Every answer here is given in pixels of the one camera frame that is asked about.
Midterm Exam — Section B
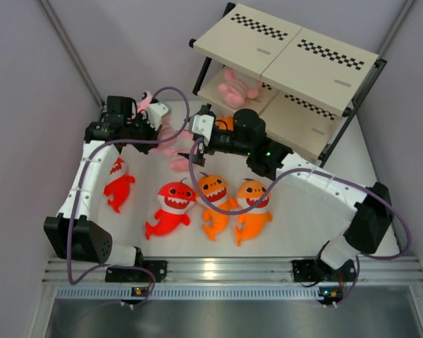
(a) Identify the red shark plush centre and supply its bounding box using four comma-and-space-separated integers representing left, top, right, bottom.
145, 179, 197, 240

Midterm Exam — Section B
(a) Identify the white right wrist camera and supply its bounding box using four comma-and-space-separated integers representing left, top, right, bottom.
189, 114, 215, 146

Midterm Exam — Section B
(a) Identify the beige three-tier shelf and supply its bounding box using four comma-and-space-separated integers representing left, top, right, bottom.
189, 3, 386, 165

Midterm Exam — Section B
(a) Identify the orange shark plush right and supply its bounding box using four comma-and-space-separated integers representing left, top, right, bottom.
234, 179, 273, 246

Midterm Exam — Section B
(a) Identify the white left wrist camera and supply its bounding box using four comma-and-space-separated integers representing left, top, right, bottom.
146, 102, 171, 130

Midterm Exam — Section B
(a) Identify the orange shark plush centre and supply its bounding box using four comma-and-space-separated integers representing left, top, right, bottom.
196, 173, 238, 242

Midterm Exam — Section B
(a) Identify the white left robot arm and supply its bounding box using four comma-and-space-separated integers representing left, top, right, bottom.
43, 92, 171, 281

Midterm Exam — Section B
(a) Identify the grey slotted cable duct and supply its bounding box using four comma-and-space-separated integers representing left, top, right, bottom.
56, 285, 329, 301

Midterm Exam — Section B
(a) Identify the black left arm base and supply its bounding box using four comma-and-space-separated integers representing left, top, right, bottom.
105, 259, 168, 283

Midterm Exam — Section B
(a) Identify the red shark plush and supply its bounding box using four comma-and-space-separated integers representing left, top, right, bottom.
145, 179, 197, 240
103, 156, 136, 213

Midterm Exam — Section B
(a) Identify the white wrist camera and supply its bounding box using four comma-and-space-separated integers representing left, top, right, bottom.
189, 114, 215, 146
146, 102, 171, 130

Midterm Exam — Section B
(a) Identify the aluminium mounting rail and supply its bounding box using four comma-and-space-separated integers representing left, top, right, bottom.
42, 256, 423, 283

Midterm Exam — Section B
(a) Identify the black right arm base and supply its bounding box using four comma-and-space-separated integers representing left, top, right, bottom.
292, 258, 357, 284

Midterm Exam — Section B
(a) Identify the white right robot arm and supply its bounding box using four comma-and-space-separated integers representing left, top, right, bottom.
186, 106, 393, 280

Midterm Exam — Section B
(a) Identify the orange shark plush on shelf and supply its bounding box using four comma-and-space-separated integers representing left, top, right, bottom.
215, 115, 233, 131

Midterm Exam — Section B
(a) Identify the pink striped plush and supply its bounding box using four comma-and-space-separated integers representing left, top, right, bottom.
133, 91, 192, 157
218, 68, 262, 109
169, 152, 189, 173

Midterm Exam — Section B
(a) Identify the red shark plush left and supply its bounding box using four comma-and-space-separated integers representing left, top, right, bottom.
103, 156, 136, 213

